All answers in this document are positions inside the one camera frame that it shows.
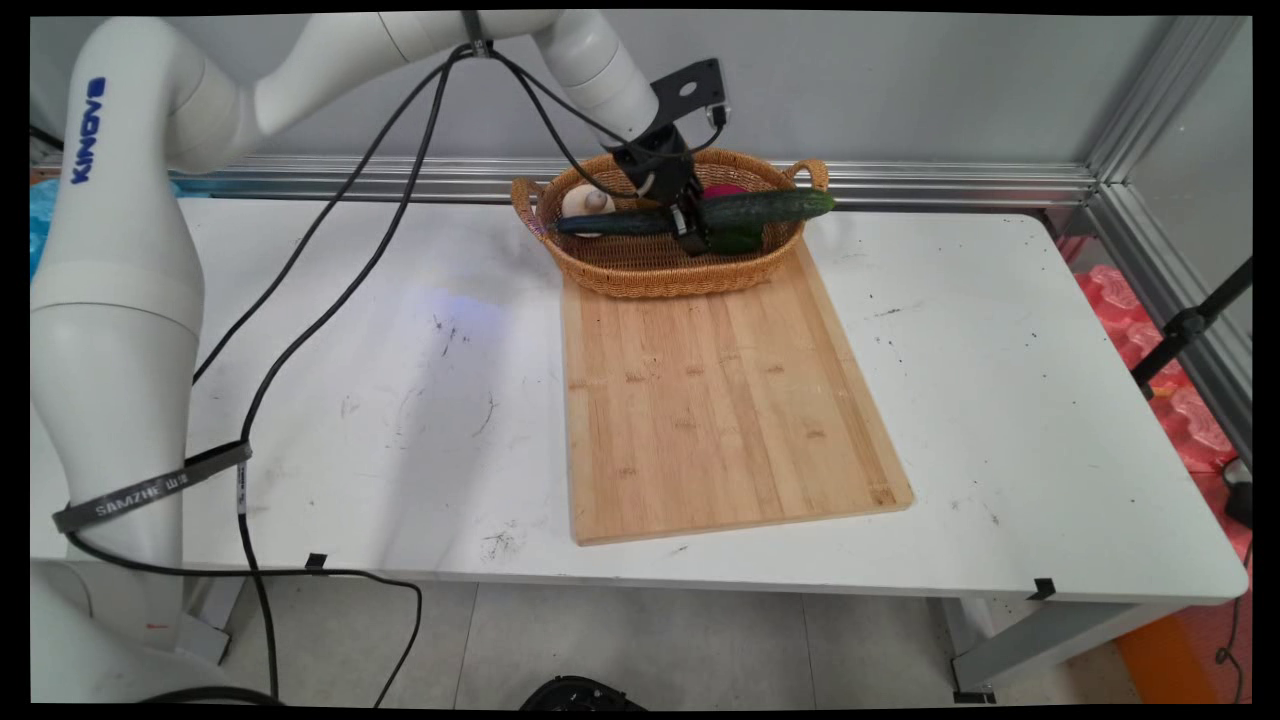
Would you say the white mushroom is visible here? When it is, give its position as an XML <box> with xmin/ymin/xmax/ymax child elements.
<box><xmin>560</xmin><ymin>185</ymin><xmax>617</xmax><ymax>239</ymax></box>

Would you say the black box on floor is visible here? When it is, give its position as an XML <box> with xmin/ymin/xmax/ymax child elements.
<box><xmin>1222</xmin><ymin>456</ymin><xmax>1254</xmax><ymax>531</ymax></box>

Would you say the red foam floor mat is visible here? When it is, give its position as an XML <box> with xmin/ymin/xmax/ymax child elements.
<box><xmin>1073</xmin><ymin>264</ymin><xmax>1253</xmax><ymax>561</ymax></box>

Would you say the horizontal aluminium frame rail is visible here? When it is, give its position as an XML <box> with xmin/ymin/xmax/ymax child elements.
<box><xmin>35</xmin><ymin>152</ymin><xmax>1099</xmax><ymax>209</ymax></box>

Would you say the black tripod leg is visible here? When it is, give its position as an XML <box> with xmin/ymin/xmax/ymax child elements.
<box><xmin>1130</xmin><ymin>258</ymin><xmax>1253</xmax><ymax>401</ymax></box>

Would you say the slanted aluminium frame rail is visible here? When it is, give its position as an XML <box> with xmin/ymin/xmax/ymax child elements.
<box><xmin>1084</xmin><ymin>15</ymin><xmax>1253</xmax><ymax>466</ymax></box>

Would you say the black round floor object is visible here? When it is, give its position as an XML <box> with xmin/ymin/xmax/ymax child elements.
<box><xmin>520</xmin><ymin>676</ymin><xmax>649</xmax><ymax>712</ymax></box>

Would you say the bamboo cutting board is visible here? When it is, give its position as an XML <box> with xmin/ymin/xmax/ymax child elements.
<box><xmin>559</xmin><ymin>236</ymin><xmax>915</xmax><ymax>547</ymax></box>

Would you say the grey SAMZHE velcro strap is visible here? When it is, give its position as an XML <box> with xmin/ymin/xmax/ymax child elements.
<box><xmin>51</xmin><ymin>440</ymin><xmax>254</xmax><ymax>535</ymax></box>

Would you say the woven wicker basket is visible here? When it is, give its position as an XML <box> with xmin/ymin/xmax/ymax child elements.
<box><xmin>511</xmin><ymin>148</ymin><xmax>831</xmax><ymax>300</ymax></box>

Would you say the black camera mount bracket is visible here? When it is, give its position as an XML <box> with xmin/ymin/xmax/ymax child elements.
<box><xmin>649</xmin><ymin>58</ymin><xmax>728</xmax><ymax>128</ymax></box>

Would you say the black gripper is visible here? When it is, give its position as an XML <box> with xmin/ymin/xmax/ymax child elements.
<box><xmin>611</xmin><ymin>122</ymin><xmax>715</xmax><ymax>257</ymax></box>

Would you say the grey table leg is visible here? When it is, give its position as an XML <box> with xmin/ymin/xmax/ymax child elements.
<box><xmin>943</xmin><ymin>597</ymin><xmax>1186</xmax><ymax>704</ymax></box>

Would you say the long dark green cucumber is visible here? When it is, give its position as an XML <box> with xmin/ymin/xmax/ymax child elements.
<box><xmin>555</xmin><ymin>187</ymin><xmax>837</xmax><ymax>240</ymax></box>

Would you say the long black cable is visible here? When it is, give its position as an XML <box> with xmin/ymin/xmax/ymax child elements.
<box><xmin>192</xmin><ymin>42</ymin><xmax>479</xmax><ymax>387</ymax></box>
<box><xmin>236</xmin><ymin>50</ymin><xmax>471</xmax><ymax>701</ymax></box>

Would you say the black floor cable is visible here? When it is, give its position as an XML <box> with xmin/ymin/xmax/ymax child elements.
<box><xmin>62</xmin><ymin>528</ymin><xmax>424</xmax><ymax>709</ymax></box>

